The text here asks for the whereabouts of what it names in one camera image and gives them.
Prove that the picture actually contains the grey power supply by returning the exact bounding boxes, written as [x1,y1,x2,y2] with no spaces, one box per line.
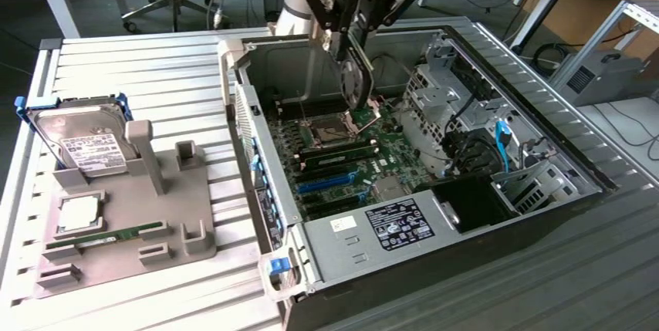
[301,188,463,296]

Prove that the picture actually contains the blue case latch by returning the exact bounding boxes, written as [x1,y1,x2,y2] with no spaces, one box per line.
[267,256,291,275]

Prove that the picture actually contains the perforated metal disk bay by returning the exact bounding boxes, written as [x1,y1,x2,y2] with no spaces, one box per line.
[491,160,574,215]

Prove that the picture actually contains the thin metal locking lever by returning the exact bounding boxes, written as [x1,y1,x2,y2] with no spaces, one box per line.
[355,113,386,145]
[297,90,313,126]

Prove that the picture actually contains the black wire bundle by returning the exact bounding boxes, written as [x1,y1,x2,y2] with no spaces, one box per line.
[443,76,505,177]

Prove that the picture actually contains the long black expansion slot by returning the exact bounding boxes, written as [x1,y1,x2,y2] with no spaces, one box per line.
[302,194,370,211]
[291,160,359,184]
[305,202,373,221]

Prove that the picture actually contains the silver CPU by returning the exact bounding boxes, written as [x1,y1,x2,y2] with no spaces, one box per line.
[57,196,103,231]

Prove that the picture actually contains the grey computer tower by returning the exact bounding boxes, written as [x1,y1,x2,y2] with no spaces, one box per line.
[566,48,658,107]

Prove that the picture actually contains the CPU socket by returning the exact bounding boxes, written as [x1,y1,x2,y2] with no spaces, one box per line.
[303,114,362,149]

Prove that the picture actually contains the blue expansion slot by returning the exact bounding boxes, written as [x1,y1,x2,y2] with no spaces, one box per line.
[297,171,362,194]

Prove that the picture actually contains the black plastic shroud box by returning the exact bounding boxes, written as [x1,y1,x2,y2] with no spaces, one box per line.
[415,174,522,235]

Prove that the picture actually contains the green RAM stick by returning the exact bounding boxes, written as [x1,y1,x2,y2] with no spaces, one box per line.
[46,228,166,252]

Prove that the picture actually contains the hard disk in blue carrier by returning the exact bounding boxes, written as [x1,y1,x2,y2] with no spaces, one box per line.
[14,93,142,178]

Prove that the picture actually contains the graphics card with metal bracket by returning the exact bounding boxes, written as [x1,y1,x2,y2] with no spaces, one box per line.
[309,0,378,111]

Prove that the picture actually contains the aluminium profile frame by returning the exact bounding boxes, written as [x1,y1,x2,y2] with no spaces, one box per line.
[549,0,659,89]

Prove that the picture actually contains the black office chair base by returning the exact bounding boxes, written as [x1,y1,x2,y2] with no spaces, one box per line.
[122,0,221,34]

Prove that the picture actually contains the black open PC case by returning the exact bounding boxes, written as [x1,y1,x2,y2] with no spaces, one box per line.
[219,24,620,331]

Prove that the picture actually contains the green motherboard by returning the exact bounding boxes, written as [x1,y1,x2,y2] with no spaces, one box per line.
[265,91,429,222]

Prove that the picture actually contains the coiled black cable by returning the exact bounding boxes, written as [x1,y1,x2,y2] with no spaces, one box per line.
[533,43,573,76]

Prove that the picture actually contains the silver chipset heatsink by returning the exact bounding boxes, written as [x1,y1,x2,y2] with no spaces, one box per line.
[373,176,414,203]

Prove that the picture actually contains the metal disk bay cage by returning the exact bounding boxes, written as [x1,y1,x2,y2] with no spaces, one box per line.
[405,32,522,177]

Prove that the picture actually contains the grey parts rack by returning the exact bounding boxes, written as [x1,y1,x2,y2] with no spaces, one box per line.
[34,118,221,301]

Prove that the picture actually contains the black looped wire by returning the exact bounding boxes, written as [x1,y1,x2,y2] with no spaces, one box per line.
[370,54,414,97]

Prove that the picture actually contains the RAM stick with black label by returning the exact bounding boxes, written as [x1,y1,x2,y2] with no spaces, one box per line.
[301,144,382,169]

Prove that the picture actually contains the metal socket cover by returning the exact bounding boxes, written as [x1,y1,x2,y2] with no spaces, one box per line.
[346,97,386,133]

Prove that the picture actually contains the blue flat wire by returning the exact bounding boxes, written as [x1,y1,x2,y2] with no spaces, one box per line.
[494,119,517,174]

